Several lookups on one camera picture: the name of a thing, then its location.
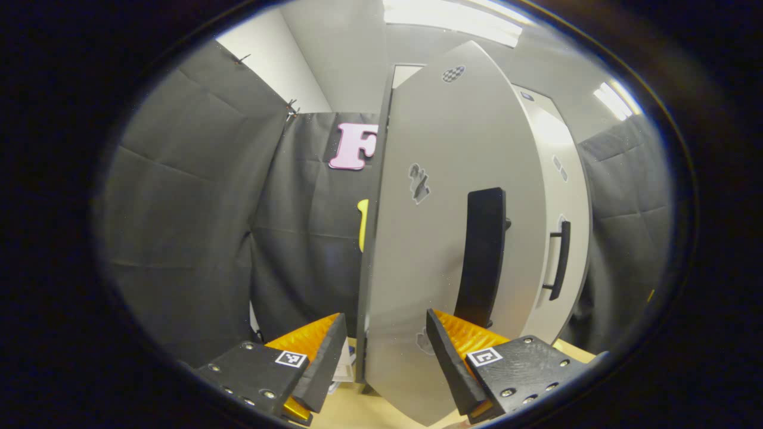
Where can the grey cabinet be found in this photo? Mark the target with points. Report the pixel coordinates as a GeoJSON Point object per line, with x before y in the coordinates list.
{"type": "Point", "coordinates": [363, 310]}

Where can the black backdrop cloth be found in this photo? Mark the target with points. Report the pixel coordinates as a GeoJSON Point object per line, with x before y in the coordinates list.
{"type": "Point", "coordinates": [197, 208]}

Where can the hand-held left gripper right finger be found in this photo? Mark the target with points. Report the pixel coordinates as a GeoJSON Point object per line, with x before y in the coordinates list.
{"type": "Point", "coordinates": [447, 357]}

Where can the small twin ceiling light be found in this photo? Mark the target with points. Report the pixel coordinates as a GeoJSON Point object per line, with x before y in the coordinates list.
{"type": "Point", "coordinates": [617, 100]}

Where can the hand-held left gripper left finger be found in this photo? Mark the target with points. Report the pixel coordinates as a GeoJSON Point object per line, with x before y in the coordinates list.
{"type": "Point", "coordinates": [325, 357]}

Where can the grey cabinet door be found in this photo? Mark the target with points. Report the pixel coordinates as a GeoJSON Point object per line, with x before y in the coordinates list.
{"type": "Point", "coordinates": [572, 196]}
{"type": "Point", "coordinates": [417, 256]}

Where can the large ceiling light panel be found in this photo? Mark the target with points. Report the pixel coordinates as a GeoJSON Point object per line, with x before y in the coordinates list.
{"type": "Point", "coordinates": [453, 18]}

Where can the white object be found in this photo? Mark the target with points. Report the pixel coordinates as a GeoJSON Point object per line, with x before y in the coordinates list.
{"type": "Point", "coordinates": [344, 366]}

